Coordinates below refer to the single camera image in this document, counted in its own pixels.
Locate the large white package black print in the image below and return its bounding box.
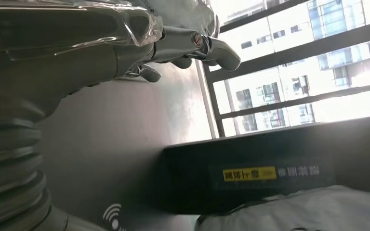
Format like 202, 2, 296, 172
194, 185, 370, 231

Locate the black inbound scanning machine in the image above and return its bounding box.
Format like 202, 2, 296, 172
38, 60, 370, 231

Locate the dark window frame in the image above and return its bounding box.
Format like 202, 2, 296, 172
202, 0, 370, 138

